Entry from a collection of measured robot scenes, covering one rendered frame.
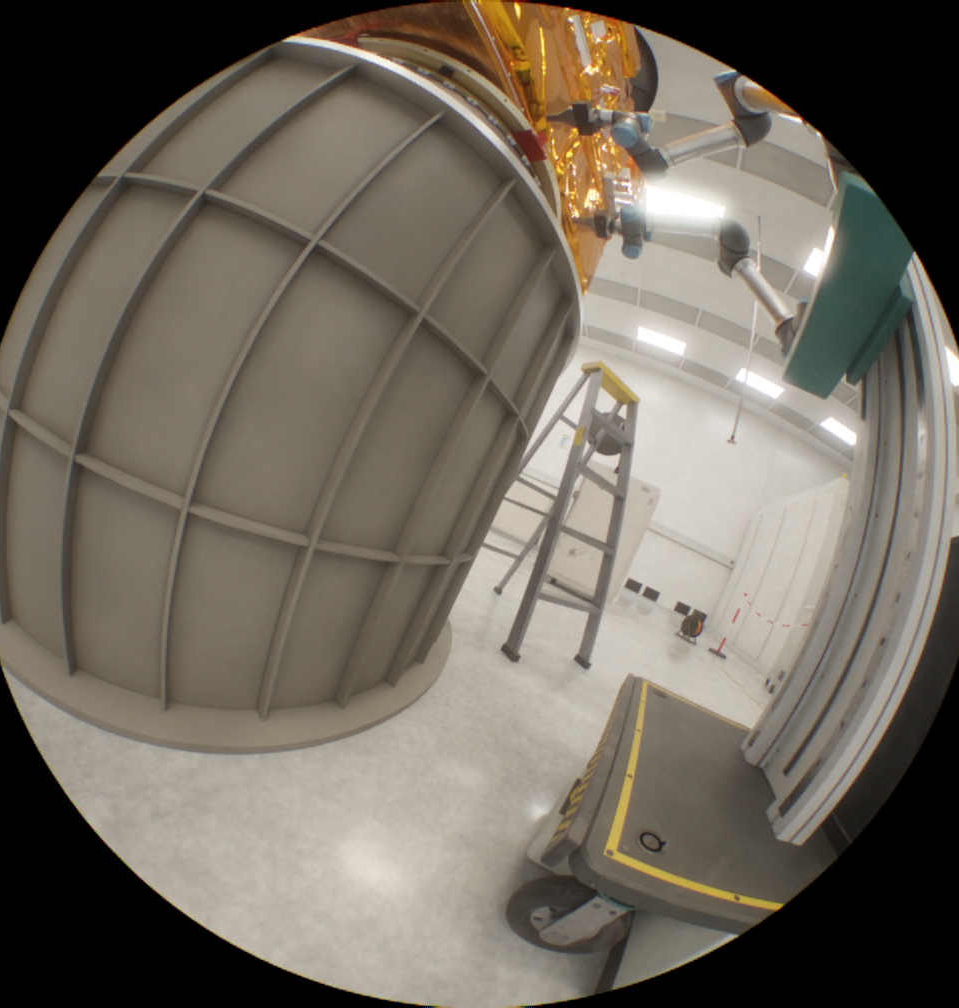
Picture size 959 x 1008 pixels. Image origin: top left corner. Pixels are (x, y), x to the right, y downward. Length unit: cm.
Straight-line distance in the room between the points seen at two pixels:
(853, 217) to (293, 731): 134
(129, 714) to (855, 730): 104
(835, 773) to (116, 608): 102
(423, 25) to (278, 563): 150
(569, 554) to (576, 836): 373
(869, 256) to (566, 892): 108
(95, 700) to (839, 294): 151
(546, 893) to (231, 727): 56
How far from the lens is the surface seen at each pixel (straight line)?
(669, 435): 860
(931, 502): 64
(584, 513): 400
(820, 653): 80
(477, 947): 65
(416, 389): 58
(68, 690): 74
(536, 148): 133
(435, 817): 74
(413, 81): 74
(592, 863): 37
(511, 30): 146
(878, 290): 88
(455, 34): 138
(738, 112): 126
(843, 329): 96
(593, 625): 187
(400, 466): 59
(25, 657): 80
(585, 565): 398
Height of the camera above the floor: 57
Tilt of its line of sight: 1 degrees down
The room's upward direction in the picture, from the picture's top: 25 degrees clockwise
